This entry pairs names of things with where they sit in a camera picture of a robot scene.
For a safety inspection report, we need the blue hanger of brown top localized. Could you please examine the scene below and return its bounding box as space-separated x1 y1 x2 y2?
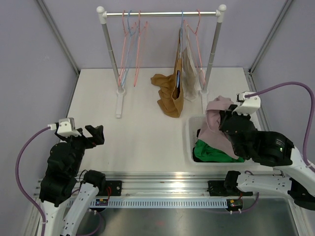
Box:
176 11 184 91

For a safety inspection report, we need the aluminium front rail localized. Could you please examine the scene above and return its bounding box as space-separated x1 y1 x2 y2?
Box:
33 172 279 197

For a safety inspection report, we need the white laundry basket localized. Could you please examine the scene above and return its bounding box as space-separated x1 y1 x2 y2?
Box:
183 115 258 167

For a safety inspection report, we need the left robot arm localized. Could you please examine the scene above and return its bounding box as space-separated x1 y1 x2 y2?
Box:
39 125 106 236

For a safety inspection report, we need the white clothes rack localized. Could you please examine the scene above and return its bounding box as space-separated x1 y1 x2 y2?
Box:
96 4 226 118

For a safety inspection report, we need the black tank top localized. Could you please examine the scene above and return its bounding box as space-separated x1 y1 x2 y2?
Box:
192 140 203 163

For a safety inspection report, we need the brown tank top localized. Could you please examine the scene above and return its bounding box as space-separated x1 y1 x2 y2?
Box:
151 31 184 118

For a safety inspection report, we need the pink wire hanger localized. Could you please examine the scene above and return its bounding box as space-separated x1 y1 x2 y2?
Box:
119 10 138 87

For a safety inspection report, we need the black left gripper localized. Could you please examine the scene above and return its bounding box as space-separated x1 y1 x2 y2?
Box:
56 124 104 175

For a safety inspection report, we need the green tank top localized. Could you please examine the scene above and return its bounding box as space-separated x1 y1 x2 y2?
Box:
195 140 245 163

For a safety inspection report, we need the pink tank top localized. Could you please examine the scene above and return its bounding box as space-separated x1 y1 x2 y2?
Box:
198 96 239 160

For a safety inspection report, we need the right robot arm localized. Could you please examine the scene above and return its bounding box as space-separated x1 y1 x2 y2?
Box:
219 105 315 210

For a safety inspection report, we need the white tank top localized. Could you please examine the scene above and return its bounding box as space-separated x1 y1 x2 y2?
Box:
182 24 204 102

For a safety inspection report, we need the white slotted cable duct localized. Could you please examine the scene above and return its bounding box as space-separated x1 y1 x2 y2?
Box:
90 198 227 208

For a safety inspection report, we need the pink hanger of white top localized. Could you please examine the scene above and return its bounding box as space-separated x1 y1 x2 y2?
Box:
184 9 205 86

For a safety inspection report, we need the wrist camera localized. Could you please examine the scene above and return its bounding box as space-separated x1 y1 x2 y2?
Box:
234 91 261 115
48 118 81 138

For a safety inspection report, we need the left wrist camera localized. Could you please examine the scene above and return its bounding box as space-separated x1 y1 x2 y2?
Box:
48 118 81 138

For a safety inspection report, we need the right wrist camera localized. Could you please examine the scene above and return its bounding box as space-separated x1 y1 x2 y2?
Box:
234 91 261 115

